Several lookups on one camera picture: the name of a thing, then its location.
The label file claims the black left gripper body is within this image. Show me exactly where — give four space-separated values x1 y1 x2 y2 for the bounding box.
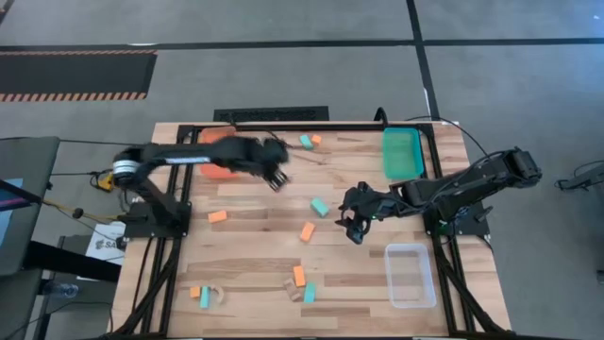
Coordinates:
235 136 290 179

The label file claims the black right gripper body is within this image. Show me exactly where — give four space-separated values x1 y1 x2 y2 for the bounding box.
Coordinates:
344 181 395 246

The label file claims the black perforated floor grate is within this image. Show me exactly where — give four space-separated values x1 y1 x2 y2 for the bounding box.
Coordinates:
212 106 330 123

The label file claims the orange plastic bin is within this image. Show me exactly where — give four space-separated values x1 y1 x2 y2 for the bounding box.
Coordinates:
196 126 240 180

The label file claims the green plastic bin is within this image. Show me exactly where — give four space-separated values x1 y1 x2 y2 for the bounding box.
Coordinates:
380 126 426 180

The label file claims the clear plastic bin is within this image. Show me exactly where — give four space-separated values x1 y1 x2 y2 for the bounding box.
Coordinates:
383 242 438 309

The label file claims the yellow black clamp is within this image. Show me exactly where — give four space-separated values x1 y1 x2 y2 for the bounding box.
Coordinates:
92 170 117 193

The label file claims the white printed paper sheet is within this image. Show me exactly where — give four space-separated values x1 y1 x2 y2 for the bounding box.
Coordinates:
85 221 127 265

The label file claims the black hazard-striped floor mat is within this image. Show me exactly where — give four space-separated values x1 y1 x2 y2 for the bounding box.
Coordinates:
0 49 159 103

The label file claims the grey stand leg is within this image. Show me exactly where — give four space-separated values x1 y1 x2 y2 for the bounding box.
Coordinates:
555 161 604 193

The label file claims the black side table beam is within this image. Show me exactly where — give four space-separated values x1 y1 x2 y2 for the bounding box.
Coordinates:
23 239 122 283

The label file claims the dark grey side table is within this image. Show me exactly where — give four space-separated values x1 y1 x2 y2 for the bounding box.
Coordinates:
0 136 61 278

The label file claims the clear water bottle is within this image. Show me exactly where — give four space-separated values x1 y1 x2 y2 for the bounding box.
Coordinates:
44 281 80 299

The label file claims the black aluminium table frame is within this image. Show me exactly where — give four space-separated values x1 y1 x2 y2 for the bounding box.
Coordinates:
112 123 509 339

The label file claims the thin black cable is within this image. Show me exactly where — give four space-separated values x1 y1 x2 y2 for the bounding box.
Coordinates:
59 138 143 147

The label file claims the yellow cable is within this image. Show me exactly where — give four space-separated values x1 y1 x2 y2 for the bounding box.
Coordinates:
42 197 125 223

